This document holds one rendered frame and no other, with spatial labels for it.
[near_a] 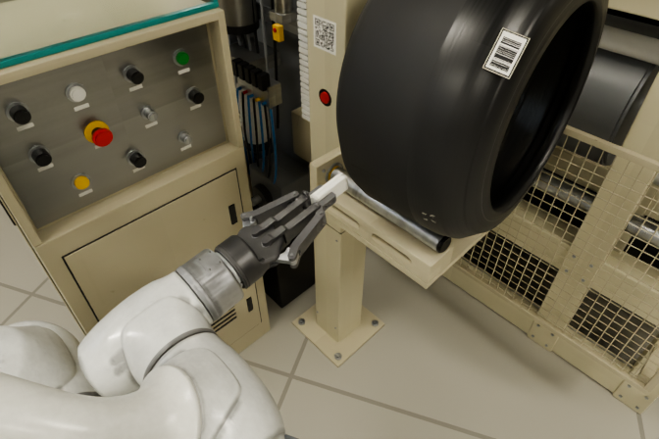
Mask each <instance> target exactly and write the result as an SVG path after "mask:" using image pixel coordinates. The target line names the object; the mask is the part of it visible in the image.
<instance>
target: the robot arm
mask: <svg viewBox="0 0 659 439"><path fill-rule="evenodd" d="M347 189H348V184H347V176H346V175H345V174H343V173H342V172H341V173H339V174H338V175H337V176H335V177H334V178H333V179H331V180H330V181H329V182H327V183H326V184H325V185H319V186H317V187H316V188H315V189H313V190H312V191H311V192H309V193H308V191H302V194H303V195H301V194H299V193H298V192H297V191H293V192H291V193H289V194H286V195H284V196H282V197H280V198H278V199H276V200H275V201H273V202H271V203H269V204H267V205H265V206H263V207H261V208H259V209H257V210H254V211H250V212H245V213H242V214H241V215H240V217H241V220H242V224H243V227H242V228H241V229H240V230H239V232H238V234H237V235H232V236H230V237H229V238H228V239H226V240H225V241H223V242H222V243H221V244H219V245H218V246H217V247H215V250H214V252H215V253H214V252H213V251H212V250H210V249H204V250H203V251H201V252H200V253H199V254H197V255H196V256H194V257H193V258H192V259H190V260H189V261H188V262H186V263H185V264H183V265H182V266H180V267H178V268H177V269H176V270H175V271H173V272H172V273H170V274H168V275H166V276H164V277H162V278H160V279H157V280H154V281H152V282H150V283H148V284H147V285H145V286H143V287H142V288H140V289H139V290H137V291H136V292H134V293H133V294H132V295H130V296H129V297H127V298H126V299H125V300H123V301H122V302H121V303H120V304H118V305H117V306H116V307H115V308H114V309H113V310H112V311H110V312H109V313H108V314H106V315H105V316H104V317H103V318H102V319H101V320H100V321H99V322H98V323H97V324H96V325H95V326H94V327H93V328H92V329H91V330H90V331H89V332H88V334H87V335H86V336H85V337H84V338H83V340H82V341H81V343H79V342H78V340H77V339H76V338H75V337H74V336H73V335H72V334H71V333H70V332H69V331H68V330H66V329H64V328H63V327H61V326H59V325H56V324H54V323H51V322H47V321H42V320H24V321H19V322H15V323H12V324H9V325H0V439H284V435H285V428H284V423H283V420H282V417H281V414H280V411H279V408H278V406H277V403H276V402H275V400H274V398H273V396H272V395H271V393H270V391H269V390H268V388H267V387H266V386H265V384H264V383H263V382H262V380H261V379H260V378H259V376H258V375H257V374H256V372H255V371H254V370H253V369H252V368H251V367H250V365H249V364H248V363H247V362H246V361H245V360H243V359H242V358H241V357H240V356H239V355H238V354H237V353H236V352H235V351H234V350H233V348H232V347H231V346H229V345H228V344H226V343H225V342H224V341H223V340H222V339H221V338H220V337H219V336H218V335H217V333H216V332H215V331H214V329H213V328H212V326H211V324H212V323H213V322H214V321H216V320H218V319H219V318H221V316H222V315H223V314H224V313H226V312H227V311H228V310H229V309H231V308H232V307H233V306H234V305H235V304H237V303H238V302H239V301H240V300H242V299H243V297H244V293H243V290H242V288H243V289H247V288H248V287H250V286H251V285H252V284H253V283H255V282H256V281H257V280H258V279H259V278H261V277H262V276H263V275H264V273H265V272H266V271H267V269H269V268H273V267H276V266H277V265H278V264H279V263H282V264H290V267H291V268H297V267H298V265H299V262H300V258H301V256H302V255H303V253H304V252H305V251H306V250H307V248H308V247H309V246H310V244H311V243H312V242H313V241H314V239H315V238H316V237H317V236H318V234H319V233H320V232H321V230H322V229H323V228H324V227H325V225H326V224H327V218H326V212H325V210H327V209H328V208H329V207H330V206H332V205H333V204H334V203H335V202H336V198H337V197H338V196H339V195H340V194H342V193H343V192H344V191H345V190H347ZM299 233H300V234H299ZM298 234H299V235H298ZM297 235H298V236H297ZM295 236H297V237H296V239H295V240H294V241H293V242H292V244H291V246H290V248H286V250H285V252H283V250H284V248H285V247H286V246H287V245H288V244H289V243H290V242H291V240H292V239H293V238H294V237H295Z"/></svg>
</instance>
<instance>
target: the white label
mask: <svg viewBox="0 0 659 439"><path fill-rule="evenodd" d="M529 41H530V38H527V37H525V36H522V35H521V34H518V33H516V32H513V31H511V30H508V29H506V28H503V27H502V29H501V31H500V33H499V35H498V37H497V39H496V41H495V43H494V45H493V47H492V49H491V51H490V53H489V55H488V57H487V59H486V61H485V63H484V65H483V67H482V68H483V69H485V70H488V71H490V72H492V73H496V74H498V75H501V76H503V77H506V78H508V79H510V77H511V75H512V73H513V71H514V69H515V68H516V66H517V64H518V62H519V60H520V58H521V56H522V54H523V53H524V51H525V49H526V47H527V45H528V43H529Z"/></svg>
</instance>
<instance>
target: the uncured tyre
mask: <svg viewBox="0 0 659 439"><path fill-rule="evenodd" d="M608 3H609V0H368V1H367V3H366V4H365V6H364V8H363V10H362V12H361V14H360V16H359V18H358V21H357V23H356V24H355V26H354V29H353V31H352V34H351V37H350V39H349V42H348V45H347V48H346V52H345V55H344V59H343V62H342V67H341V71H340V76H339V81H338V87H337V96H336V126H337V133H338V139H339V145H340V151H341V155H342V159H343V163H344V165H345V167H346V170H347V172H348V174H349V175H350V177H351V178H352V180H353V181H354V182H355V183H356V184H357V185H358V186H359V187H360V188H361V189H362V190H363V191H364V192H365V193H366V194H367V195H368V196H369V197H371V198H373V199H374V200H376V201H378V202H380V203H382V204H384V205H385V206H387V207H389V208H390V209H392V210H393V211H395V212H397V213H399V214H401V215H403V216H404V217H406V218H408V219H410V220H413V221H414V222H416V223H418V224H420V225H422V226H423V227H425V228H427V229H429V230H431V231H433V232H434V233H436V234H439V235H443V236H447V237H452V238H457V239H460V238H465V237H468V236H472V235H476V234H480V233H484V232H487V231H490V230H492V229H494V228H495V227H496V226H497V225H499V224H500V223H502V222H503V221H504V220H505V219H506V218H507V217H508V216H509V215H510V214H511V213H512V212H513V210H514V209H515V208H516V207H517V206H518V205H519V203H520V202H521V201H522V199H523V198H524V197H525V195H526V194H527V193H528V191H529V190H530V188H531V187H532V185H533V184H534V182H535V181H536V179H537V177H538V176H539V174H540V173H541V171H542V169H543V168H544V166H545V164H546V163H547V161H548V159H549V158H550V156H551V154H552V152H553V151H554V149H555V147H556V145H557V143H558V141H559V139H560V138H561V136H562V134H563V132H564V130H565V128H566V126H567V124H568V122H569V120H570V117H571V115H572V113H573V111H574V109H575V108H576V105H577V103H578V101H579V99H580V96H581V94H582V91H583V88H584V85H585V83H586V80H587V77H588V75H589V72H590V69H591V67H592V64H593V61H594V58H595V55H596V52H597V49H598V46H599V42H600V39H601V35H602V32H603V28H604V25H605V20H606V15H607V10H608ZM502 27H503V28H506V29H508V30H511V31H513V32H516V33H518V34H521V35H522V36H525V37H527V38H530V41H529V43H528V45H527V47H526V49H525V51H524V53H523V54H522V56H521V58H520V60H519V62H518V64H517V66H516V68H515V69H514V71H513V73H512V75H511V77H510V79H508V78H506V77H503V76H501V75H498V74H496V73H492V72H490V71H488V70H485V69H483V68H482V67H483V65H484V63H485V61H486V59H487V57H488V55H489V53H490V51H491V49H492V47H493V45H494V43H495V41H496V39H497V37H498V35H499V33H500V31H501V29H502ZM351 164H352V165H354V166H356V167H358V168H360V169H362V170H364V171H367V172H369V173H371V174H373V175H375V176H377V177H378V178H376V177H374V176H372V175H370V174H368V173H366V172H364V171H361V170H359V169H357V168H355V167H354V166H352V165H351ZM379 178H380V179H379ZM420 210H422V211H424V212H428V213H432V214H436V217H437V222H438V224H435V223H431V222H427V221H424V220H423V219H422V216H421V211H420Z"/></svg>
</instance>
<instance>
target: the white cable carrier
mask: <svg viewBox="0 0 659 439"><path fill-rule="evenodd" d="M297 6H298V7H301V8H297V13H298V15H297V20H299V21H298V22H297V24H298V26H299V28H298V32H299V33H301V34H298V39H300V40H299V41H298V44H299V52H301V53H299V57H300V58H302V59H299V63H300V64H302V65H300V70H301V71H300V75H302V76H300V80H301V82H300V85H301V86H302V87H301V97H302V98H301V102H302V104H301V107H302V118H303V119H305V120H307V121H310V98H309V68H308V36H307V6H306V0H300V1H297ZM300 14H301V15H300Z"/></svg>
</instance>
